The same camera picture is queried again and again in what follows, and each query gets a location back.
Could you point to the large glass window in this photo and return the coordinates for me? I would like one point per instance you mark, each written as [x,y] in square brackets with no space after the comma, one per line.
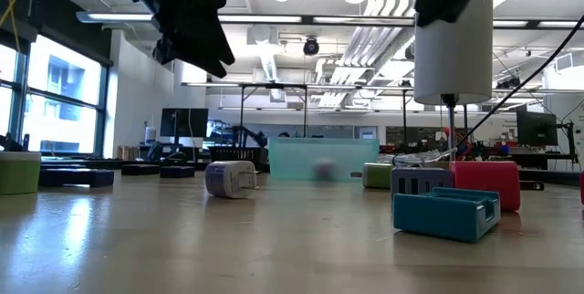
[64,79]

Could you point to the purple white charger cube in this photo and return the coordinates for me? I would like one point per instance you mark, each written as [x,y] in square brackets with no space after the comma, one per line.
[228,180]

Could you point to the lavender multi-port charger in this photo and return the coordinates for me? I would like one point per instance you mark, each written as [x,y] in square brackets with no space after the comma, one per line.
[417,180]

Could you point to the small black bin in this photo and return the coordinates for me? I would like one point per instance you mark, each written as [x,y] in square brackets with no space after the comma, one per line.
[237,157]

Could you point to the black computer monitor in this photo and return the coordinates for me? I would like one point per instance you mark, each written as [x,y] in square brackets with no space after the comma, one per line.
[184,122]
[537,128]

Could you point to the teal translucent bin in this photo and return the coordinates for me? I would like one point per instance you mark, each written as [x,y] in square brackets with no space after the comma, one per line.
[296,157]

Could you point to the black background robot arm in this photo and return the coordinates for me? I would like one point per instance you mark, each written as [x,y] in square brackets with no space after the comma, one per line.
[248,136]

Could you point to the black metal rig frame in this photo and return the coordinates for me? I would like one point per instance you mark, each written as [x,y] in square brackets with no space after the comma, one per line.
[274,86]

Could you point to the teal rectangular holder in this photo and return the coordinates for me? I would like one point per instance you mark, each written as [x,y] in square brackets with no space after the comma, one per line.
[438,216]

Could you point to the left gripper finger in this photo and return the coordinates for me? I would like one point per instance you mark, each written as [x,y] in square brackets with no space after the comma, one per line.
[210,47]
[175,45]

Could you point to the white bottle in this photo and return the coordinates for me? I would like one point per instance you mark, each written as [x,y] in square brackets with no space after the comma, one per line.
[150,135]

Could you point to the black ceiling speaker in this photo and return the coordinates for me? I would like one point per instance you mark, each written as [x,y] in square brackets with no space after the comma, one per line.
[311,46]

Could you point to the person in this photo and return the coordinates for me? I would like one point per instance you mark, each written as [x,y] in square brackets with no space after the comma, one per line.
[284,134]

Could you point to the blue rectangular block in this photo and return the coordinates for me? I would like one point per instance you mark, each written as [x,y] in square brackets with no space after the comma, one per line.
[68,165]

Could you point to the black rectangular block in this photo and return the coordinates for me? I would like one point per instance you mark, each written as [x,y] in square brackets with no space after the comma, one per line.
[139,169]

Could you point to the green white charger cube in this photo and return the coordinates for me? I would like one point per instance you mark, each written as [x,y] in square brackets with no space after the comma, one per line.
[18,175]
[378,175]

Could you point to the white shade table lamp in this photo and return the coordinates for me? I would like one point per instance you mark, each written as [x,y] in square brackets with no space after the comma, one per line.
[454,56]

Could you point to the cardboard boxes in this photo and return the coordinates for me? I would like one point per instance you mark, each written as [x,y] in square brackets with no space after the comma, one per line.
[128,152]

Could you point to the purple rectangular block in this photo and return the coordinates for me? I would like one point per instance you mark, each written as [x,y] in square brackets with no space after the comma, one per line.
[177,172]
[75,178]

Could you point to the long ceiling light strip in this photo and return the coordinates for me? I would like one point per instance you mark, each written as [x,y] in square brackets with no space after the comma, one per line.
[114,17]

